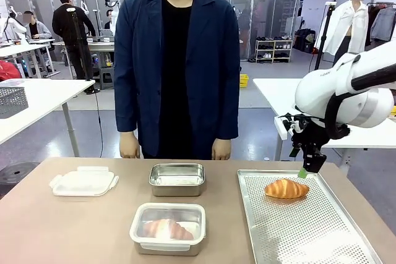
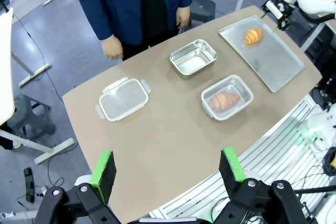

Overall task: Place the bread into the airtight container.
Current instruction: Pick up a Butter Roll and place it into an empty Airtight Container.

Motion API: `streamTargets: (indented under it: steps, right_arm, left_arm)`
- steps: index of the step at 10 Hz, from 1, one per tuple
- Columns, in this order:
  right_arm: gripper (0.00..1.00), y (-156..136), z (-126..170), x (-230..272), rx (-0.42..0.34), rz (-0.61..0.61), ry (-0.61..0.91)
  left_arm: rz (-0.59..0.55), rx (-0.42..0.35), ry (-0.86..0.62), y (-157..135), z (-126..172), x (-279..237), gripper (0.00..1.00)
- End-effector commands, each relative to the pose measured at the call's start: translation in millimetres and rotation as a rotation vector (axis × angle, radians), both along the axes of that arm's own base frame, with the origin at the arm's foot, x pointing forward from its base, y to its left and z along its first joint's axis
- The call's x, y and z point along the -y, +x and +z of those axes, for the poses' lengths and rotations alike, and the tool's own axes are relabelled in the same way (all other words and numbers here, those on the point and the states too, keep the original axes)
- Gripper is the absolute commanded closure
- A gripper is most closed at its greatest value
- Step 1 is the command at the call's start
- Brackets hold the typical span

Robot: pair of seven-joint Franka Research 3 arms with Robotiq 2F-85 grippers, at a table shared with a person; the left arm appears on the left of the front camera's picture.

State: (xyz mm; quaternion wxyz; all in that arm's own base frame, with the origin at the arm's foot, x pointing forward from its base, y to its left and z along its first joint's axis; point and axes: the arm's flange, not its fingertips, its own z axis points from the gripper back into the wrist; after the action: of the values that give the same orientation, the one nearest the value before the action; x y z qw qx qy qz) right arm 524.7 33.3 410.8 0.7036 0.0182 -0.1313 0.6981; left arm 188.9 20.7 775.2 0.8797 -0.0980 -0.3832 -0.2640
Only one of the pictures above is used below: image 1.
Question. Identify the seated person in grey top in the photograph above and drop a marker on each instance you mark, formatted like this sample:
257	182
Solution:
38	30

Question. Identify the person's left forearm navy sleeve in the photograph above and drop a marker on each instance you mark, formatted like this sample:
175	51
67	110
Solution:
227	112

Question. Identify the grey mesh basket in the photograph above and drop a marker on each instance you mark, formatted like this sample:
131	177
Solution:
12	101

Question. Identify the black tripod stand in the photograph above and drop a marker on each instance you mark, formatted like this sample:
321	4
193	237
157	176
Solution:
81	47

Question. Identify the yellow plastic crate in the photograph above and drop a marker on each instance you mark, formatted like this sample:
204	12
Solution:
244	80

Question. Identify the white table with grey leg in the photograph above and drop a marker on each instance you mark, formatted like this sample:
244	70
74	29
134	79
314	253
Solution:
46	97

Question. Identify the black round floor plate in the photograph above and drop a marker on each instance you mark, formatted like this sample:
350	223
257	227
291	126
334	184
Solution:
18	174

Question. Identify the grey background workbench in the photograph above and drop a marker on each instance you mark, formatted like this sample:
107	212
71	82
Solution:
100	43

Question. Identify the person's right forearm navy sleeve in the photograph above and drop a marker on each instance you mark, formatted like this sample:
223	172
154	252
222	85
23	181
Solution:
127	109

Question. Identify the perforated aluminium baking tray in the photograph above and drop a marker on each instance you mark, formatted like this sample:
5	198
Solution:
294	230

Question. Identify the lidded steel container with croissant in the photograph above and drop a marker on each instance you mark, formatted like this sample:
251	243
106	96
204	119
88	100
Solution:
154	214

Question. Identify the steel rectangular container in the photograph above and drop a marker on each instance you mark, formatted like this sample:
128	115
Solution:
176	189
167	251

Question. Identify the white shoe rack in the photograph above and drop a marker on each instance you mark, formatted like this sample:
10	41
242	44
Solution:
273	49

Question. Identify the black bags pile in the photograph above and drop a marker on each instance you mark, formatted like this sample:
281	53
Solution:
304	40

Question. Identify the golden croissant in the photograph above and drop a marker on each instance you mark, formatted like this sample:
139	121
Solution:
286	188
173	230

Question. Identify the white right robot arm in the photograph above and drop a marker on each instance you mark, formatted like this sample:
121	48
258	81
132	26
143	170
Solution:
315	91

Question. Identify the mannequin with white shirt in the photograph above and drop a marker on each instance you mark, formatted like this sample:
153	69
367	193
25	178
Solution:
355	29

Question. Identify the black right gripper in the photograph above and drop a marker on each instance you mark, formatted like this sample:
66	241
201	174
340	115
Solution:
311	132

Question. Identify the grey plastic stool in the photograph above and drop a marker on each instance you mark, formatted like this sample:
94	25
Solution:
106	78

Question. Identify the person's right hand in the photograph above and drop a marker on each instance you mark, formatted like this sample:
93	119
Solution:
130	145

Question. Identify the white table with white legs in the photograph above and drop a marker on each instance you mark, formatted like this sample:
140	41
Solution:
272	97

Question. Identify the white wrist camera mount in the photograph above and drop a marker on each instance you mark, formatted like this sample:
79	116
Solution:
282	128

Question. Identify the person in navy jacket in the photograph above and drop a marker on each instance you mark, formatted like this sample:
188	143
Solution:
176	60

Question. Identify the black light stand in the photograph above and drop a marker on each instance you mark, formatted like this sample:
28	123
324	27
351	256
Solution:
323	38

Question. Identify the white plastic clip lid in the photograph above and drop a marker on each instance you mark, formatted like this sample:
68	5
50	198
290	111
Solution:
83	182

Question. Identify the man in black with cap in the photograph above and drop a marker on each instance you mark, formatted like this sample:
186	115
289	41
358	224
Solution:
66	26

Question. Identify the person's left hand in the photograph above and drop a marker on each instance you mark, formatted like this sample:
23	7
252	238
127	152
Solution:
221	149

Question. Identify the white background desk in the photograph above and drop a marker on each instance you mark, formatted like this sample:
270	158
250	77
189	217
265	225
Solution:
28	50

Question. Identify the clothes rack with garments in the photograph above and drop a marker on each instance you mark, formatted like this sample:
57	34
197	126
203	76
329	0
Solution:
382	19

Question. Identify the red cloth item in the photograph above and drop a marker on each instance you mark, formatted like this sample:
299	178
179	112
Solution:
7	70

